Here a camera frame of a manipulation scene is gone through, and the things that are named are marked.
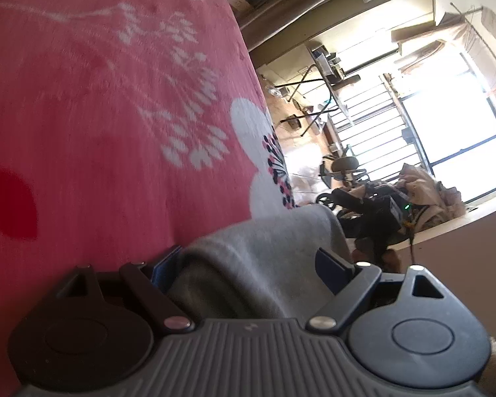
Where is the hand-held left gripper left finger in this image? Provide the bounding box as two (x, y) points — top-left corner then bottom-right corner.
(54, 246), (194, 332)

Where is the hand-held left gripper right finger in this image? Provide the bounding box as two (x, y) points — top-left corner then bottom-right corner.
(306, 248), (446, 335)

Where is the person's right hand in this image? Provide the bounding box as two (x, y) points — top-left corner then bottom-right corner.
(378, 247), (402, 274)

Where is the beige bundle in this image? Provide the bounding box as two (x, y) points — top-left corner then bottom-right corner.
(394, 163), (466, 228)

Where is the grey wheeled chair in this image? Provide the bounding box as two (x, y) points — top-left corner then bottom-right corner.
(317, 155), (370, 189)

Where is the barred window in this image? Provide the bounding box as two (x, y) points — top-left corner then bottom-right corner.
(326, 41), (496, 199)

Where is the folding table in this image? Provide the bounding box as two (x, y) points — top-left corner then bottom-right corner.
(273, 50), (362, 137)

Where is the pink floral blanket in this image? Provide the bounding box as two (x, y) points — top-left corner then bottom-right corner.
(0, 0), (300, 397)

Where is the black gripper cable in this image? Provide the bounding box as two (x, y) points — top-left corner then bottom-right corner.
(407, 221), (417, 266)

